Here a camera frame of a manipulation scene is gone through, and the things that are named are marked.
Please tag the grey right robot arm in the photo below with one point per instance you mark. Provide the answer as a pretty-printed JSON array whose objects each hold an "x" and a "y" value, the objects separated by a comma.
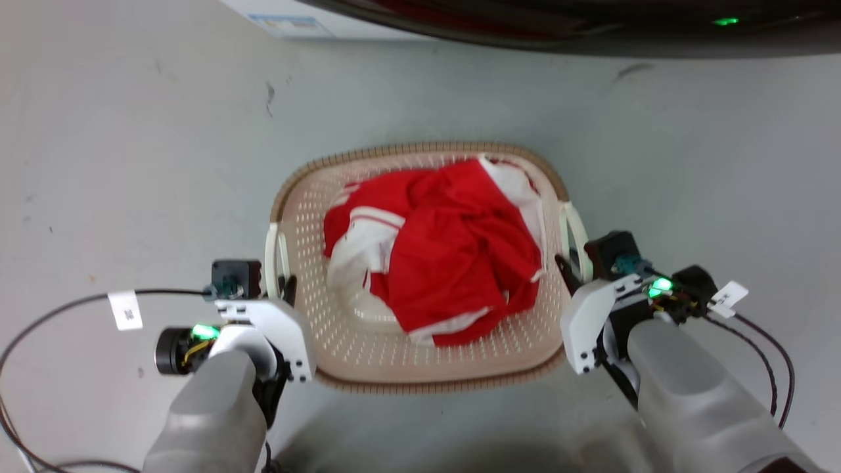
[{"x": 696, "y": 401}]

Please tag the beige plastic laundry basket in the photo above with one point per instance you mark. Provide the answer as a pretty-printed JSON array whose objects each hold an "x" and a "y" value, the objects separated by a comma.
[{"x": 368, "y": 355}]

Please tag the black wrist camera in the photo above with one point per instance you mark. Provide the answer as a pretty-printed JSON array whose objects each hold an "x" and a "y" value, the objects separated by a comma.
[
  {"x": 612, "y": 253},
  {"x": 235, "y": 279}
]

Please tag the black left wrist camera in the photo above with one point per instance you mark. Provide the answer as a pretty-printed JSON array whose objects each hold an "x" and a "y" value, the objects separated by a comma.
[{"x": 235, "y": 279}]

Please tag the dark washing machine door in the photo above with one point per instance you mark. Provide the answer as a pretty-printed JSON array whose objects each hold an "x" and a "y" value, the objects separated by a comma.
[{"x": 591, "y": 26}]

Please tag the red and white garment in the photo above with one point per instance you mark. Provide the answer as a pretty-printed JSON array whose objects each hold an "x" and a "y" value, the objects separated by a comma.
[{"x": 453, "y": 263}]

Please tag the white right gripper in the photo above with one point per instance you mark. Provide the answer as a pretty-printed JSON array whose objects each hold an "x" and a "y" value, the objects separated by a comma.
[{"x": 585, "y": 322}]

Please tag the white washing machine body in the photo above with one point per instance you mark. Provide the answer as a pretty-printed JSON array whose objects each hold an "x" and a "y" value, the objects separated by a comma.
[{"x": 309, "y": 20}]

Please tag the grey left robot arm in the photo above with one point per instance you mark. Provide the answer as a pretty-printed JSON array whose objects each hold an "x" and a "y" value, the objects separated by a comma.
[{"x": 210, "y": 414}]

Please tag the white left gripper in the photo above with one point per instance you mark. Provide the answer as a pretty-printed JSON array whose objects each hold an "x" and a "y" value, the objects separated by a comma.
[{"x": 282, "y": 332}]

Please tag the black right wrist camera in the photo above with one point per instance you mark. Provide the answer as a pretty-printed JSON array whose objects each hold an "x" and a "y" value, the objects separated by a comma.
[{"x": 612, "y": 253}]

